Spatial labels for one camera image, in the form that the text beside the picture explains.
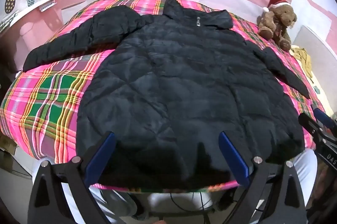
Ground pink green plaid blanket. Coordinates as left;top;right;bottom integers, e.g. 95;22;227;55
0;0;325;194

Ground brown teddy bear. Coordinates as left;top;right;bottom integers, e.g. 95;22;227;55
257;1;298;52

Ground person's white trousers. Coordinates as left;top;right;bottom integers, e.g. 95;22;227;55
34;149;319;224

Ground yellow cloth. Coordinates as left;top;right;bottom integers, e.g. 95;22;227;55
292;46;314;77

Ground pale yellow bed sheet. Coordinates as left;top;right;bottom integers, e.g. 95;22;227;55
290;48;331;114

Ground white padded headboard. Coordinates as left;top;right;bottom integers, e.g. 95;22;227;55
292;25;333;77

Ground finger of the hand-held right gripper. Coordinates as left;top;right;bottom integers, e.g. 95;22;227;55
298;113;327;143
311;104;337;135

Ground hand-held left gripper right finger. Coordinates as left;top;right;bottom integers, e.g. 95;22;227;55
218;131;308;224

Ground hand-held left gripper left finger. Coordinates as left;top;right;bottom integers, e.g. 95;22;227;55
28;131;118;224

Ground black cable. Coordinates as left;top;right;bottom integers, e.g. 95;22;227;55
168;191;237;214

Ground black puffer jacket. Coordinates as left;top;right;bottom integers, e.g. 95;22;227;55
22;0;311;191

